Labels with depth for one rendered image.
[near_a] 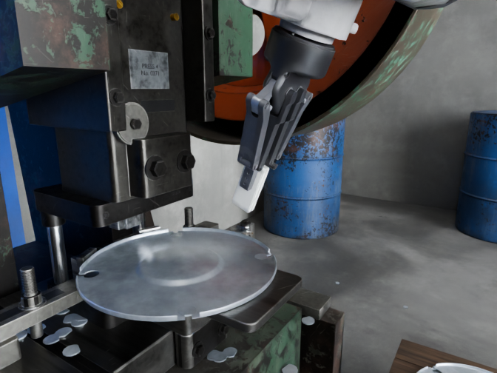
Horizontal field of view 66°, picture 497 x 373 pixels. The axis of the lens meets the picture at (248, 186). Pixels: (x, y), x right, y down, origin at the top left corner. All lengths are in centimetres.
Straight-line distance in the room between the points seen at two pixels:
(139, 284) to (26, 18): 34
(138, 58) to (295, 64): 23
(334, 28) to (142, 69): 27
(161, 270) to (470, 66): 337
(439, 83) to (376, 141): 72
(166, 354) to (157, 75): 40
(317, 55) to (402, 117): 336
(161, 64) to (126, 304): 33
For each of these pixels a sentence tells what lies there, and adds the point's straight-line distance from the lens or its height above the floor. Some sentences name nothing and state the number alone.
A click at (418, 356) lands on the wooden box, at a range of 120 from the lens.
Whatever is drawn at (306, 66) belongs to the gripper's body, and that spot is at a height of 106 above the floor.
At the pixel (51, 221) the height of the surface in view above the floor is 84.
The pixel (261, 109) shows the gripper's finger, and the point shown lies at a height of 102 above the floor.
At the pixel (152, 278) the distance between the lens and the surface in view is 56.
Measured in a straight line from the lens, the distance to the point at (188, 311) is 48.
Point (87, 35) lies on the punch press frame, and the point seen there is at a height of 109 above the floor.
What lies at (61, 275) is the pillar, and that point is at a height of 75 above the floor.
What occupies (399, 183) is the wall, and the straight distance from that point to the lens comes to 385.
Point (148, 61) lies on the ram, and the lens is 57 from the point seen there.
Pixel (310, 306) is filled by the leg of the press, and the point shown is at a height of 64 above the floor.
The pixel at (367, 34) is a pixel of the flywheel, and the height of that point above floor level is 113.
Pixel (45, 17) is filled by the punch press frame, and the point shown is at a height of 110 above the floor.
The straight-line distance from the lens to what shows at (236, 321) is 47.
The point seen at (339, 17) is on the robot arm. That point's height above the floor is 111.
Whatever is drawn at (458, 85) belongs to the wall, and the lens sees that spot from 370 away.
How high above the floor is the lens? 104
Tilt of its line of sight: 14 degrees down
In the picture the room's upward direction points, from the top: straight up
